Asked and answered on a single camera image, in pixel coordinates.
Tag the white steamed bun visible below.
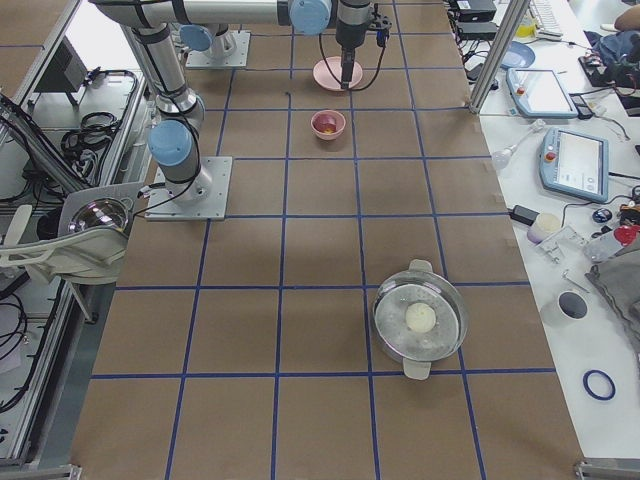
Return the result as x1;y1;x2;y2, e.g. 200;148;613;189
405;302;436;333

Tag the blue teach pendant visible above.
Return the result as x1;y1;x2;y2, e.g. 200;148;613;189
506;68;578;119
539;128;609;204

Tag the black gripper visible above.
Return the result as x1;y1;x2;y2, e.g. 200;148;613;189
335;0;391;90

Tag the aluminium frame post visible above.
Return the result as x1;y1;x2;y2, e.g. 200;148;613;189
468;0;529;114

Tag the blue tape ring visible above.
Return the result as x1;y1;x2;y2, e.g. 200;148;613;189
583;369;617;402

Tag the white mug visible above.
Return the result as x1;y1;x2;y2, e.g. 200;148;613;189
540;290;589;326

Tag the white light bulb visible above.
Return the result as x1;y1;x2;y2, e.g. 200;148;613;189
491;144;519;171

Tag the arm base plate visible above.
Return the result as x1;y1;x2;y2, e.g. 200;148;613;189
143;156;233;221
186;30;251;70

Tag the grey folded cloth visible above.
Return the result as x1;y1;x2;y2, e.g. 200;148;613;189
585;247;640;356

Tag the pink bowl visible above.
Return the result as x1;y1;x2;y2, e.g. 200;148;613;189
310;110;346;141

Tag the white paper cup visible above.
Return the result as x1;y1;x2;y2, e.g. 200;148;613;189
527;213;561;244

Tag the glass pot lid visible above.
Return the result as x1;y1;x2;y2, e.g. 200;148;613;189
68;197;131;233

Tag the black power adapter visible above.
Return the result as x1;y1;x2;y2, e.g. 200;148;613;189
508;205;540;226

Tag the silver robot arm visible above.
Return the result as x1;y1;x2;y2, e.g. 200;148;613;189
94;1;391;99
122;24;211;203

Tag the blue plate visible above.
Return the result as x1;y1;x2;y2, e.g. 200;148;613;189
500;41;536;70

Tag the red apple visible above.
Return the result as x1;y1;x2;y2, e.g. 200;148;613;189
314;114;338;135

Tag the pink plate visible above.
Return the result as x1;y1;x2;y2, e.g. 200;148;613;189
313;56;363;92

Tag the steel steamer pot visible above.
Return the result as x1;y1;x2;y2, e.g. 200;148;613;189
371;259;469;381

